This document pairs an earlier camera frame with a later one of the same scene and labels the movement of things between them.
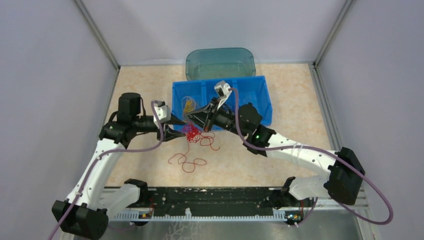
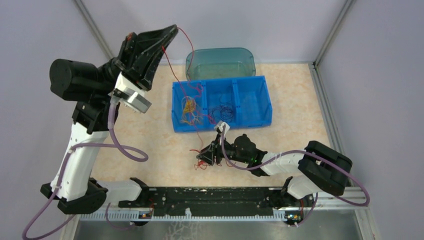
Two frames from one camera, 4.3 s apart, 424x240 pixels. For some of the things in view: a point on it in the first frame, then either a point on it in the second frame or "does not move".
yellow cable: [189, 107] does not move
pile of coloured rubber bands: [193, 134] -> [201, 162]
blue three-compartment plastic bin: [188, 96] does not move
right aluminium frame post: [333, 31] does not move
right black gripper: [211, 116] -> [207, 155]
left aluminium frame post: [98, 36] does not move
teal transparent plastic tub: [213, 63] does not move
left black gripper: [168, 134] -> [134, 59]
